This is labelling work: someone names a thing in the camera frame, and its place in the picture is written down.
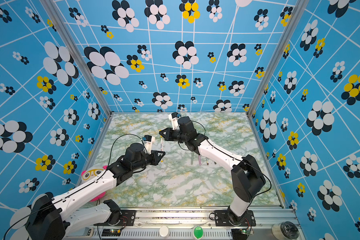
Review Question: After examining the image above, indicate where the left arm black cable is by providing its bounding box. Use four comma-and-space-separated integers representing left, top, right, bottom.
2, 133, 145, 240

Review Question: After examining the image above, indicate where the white push button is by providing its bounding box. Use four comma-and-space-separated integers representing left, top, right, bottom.
159, 226, 170, 238

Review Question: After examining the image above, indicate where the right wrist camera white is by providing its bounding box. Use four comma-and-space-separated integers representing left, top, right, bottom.
168, 112, 181, 130

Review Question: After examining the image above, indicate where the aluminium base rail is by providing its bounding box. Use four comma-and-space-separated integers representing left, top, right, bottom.
64, 207, 306, 240

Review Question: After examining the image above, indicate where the aluminium corner post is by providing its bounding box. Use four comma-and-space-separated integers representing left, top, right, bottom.
40, 1, 112, 118
248, 0, 309, 117

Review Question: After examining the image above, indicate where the left aluminium corner post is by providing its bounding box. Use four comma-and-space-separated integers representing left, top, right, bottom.
40, 1, 112, 118

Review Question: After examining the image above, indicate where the tape roll spool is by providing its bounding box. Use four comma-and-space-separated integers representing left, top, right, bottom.
272, 222, 300, 240

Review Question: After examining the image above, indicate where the plush toy pink green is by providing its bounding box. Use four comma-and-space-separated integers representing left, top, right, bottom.
81, 165, 108, 202

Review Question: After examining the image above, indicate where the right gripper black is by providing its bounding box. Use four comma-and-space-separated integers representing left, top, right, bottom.
159, 128, 190, 145

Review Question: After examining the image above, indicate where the green push button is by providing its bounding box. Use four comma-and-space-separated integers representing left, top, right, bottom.
192, 226, 204, 240

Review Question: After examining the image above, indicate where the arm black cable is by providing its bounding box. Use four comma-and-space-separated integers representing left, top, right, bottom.
176, 119, 273, 208
2, 133, 145, 240

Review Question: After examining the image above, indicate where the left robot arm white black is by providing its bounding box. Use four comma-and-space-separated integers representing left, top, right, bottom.
25, 143, 166, 240

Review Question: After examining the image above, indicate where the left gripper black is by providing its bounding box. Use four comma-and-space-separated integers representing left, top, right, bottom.
133, 149, 167, 172

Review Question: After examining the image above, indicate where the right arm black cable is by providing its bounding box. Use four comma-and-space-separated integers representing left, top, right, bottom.
176, 119, 273, 208

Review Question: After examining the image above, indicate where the white pen yellow end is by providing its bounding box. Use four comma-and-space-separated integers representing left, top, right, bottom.
161, 137, 164, 163

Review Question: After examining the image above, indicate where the right aluminium corner post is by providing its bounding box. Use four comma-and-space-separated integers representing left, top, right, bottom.
248, 0, 309, 117

